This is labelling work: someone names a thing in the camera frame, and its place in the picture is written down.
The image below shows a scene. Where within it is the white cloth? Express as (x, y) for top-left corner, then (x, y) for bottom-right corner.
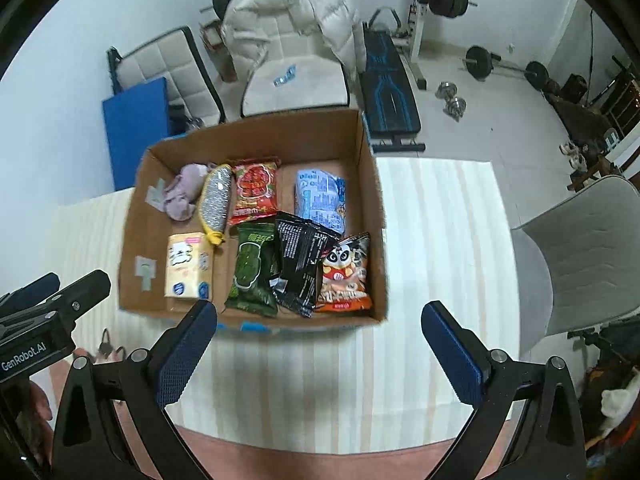
(600, 389), (636, 431)

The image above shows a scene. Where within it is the brown wooden chair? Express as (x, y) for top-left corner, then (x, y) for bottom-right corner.
(567, 127), (640, 193)

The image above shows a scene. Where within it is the white puffer jacket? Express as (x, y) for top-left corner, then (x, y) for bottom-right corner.
(220, 0), (371, 83)

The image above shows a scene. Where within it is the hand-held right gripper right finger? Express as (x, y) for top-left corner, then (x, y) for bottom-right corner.
(421, 301), (588, 480)

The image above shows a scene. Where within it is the grey shell chair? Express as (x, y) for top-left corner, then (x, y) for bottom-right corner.
(511, 175), (640, 356)

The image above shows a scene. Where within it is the white padded black-framed chair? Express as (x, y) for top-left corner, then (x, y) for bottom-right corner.
(106, 25), (226, 126)

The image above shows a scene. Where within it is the cardboard box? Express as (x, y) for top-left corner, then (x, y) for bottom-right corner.
(117, 108), (390, 333)

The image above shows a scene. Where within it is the black blue weight bench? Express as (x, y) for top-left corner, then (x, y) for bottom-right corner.
(357, 7), (427, 153)

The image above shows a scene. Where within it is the red snack packet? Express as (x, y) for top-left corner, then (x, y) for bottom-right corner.
(227, 156), (282, 226)

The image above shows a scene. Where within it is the black snack packet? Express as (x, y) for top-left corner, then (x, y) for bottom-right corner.
(272, 211), (341, 318)

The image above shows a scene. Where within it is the orange panda snack packet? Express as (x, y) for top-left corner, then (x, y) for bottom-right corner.
(315, 232), (373, 313)

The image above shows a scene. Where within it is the beige padded chair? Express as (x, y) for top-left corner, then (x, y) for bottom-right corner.
(240, 30), (351, 118)

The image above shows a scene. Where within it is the green snack packet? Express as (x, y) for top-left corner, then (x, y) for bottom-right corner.
(223, 221), (281, 318)

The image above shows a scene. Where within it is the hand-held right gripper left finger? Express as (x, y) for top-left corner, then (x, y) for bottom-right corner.
(50, 300), (218, 480)

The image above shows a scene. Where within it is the black exercise machine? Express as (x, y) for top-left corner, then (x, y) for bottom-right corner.
(545, 55), (640, 161)

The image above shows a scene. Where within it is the yellow tissue pack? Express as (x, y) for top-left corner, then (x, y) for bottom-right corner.
(164, 231), (215, 301)

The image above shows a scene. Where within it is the blue mat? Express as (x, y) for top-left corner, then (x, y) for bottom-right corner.
(101, 76), (173, 192)

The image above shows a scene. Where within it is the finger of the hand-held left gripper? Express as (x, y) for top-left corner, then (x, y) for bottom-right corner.
(0, 272), (61, 317)
(30, 270), (112, 328)

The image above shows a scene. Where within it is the person's left hand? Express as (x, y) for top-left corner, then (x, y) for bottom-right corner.
(29, 381), (54, 423)

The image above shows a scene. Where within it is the blue tissue pack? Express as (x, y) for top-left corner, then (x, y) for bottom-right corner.
(294, 167), (347, 235)

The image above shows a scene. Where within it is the short barbell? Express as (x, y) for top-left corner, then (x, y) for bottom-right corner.
(462, 46), (550, 92)

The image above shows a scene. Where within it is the yellow silver banana-shaped pouch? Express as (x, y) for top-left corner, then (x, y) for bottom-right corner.
(196, 162), (235, 247)

